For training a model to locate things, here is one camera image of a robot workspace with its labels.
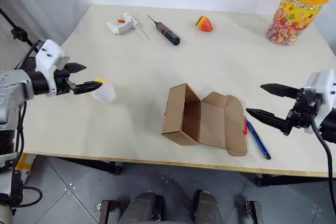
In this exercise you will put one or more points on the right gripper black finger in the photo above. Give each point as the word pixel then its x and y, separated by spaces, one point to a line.
pixel 273 120
pixel 283 91

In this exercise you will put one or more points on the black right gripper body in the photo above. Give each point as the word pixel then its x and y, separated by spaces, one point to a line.
pixel 302 113

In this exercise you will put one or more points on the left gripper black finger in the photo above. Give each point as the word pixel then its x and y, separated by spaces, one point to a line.
pixel 76 68
pixel 86 87

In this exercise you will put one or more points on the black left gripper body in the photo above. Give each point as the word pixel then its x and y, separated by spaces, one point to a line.
pixel 61 82

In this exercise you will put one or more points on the yellow and white soft item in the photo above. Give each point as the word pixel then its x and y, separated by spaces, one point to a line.
pixel 105 94

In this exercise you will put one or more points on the blue pen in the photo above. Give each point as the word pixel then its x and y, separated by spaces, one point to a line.
pixel 258 140

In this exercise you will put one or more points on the brown cardboard box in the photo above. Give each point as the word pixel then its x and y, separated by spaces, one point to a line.
pixel 212 121

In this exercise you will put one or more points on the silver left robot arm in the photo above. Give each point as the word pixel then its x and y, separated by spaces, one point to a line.
pixel 13 85

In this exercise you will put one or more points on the red tape strip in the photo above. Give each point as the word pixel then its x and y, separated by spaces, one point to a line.
pixel 245 129

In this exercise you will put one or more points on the white glue gun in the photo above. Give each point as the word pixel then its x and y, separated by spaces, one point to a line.
pixel 122 26

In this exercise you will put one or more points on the black tripod stand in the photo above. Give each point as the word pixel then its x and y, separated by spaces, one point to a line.
pixel 18 33

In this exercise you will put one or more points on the candy jar with orange lid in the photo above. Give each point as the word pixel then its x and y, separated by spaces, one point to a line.
pixel 296 16

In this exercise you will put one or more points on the rusty steel stand foot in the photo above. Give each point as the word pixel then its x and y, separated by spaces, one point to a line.
pixel 105 212
pixel 254 212

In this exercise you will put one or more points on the black red electric screwdriver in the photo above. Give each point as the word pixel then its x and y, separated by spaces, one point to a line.
pixel 166 32

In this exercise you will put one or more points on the toy strawberry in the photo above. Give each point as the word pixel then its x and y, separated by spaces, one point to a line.
pixel 204 24

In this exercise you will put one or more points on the dark rounded shape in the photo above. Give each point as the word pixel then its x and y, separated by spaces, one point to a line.
pixel 208 208
pixel 143 209

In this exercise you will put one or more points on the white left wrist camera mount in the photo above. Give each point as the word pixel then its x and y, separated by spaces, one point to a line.
pixel 47 58

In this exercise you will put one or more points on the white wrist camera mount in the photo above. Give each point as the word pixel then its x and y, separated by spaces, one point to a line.
pixel 47 58
pixel 325 87

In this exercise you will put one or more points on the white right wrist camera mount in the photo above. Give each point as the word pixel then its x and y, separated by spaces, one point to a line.
pixel 325 87

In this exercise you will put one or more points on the black table frame leg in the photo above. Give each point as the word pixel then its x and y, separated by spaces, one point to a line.
pixel 288 180
pixel 99 165

